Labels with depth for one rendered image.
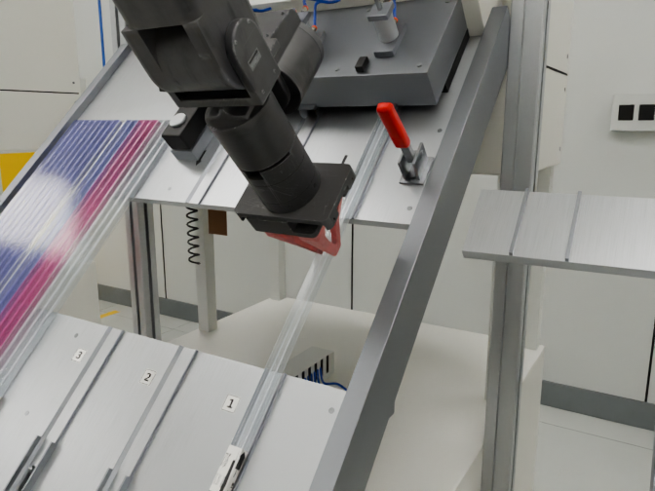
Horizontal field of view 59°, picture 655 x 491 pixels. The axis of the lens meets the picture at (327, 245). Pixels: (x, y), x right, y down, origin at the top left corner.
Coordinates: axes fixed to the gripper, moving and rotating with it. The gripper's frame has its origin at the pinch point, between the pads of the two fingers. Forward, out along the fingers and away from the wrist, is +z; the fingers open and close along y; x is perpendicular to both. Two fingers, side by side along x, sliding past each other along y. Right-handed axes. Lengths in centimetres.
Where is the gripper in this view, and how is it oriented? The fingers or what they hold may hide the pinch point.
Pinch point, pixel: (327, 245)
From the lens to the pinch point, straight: 59.3
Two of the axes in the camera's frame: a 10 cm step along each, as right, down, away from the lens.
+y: -8.6, -1.1, 5.0
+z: 3.6, 5.7, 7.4
